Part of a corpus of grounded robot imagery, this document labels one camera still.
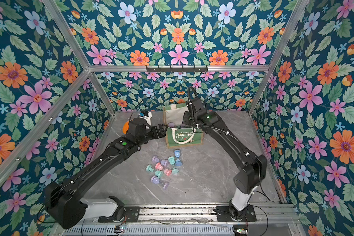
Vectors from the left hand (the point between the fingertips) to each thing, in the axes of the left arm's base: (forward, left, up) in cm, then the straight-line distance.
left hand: (163, 126), depth 77 cm
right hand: (+5, -15, +2) cm, 16 cm away
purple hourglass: (-19, +7, -24) cm, 32 cm away
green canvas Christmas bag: (+4, -7, -17) cm, 19 cm away
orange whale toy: (+18, +29, -20) cm, 40 cm away
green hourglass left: (-12, +11, -24) cm, 29 cm away
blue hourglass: (-3, -6, -25) cm, 25 cm away
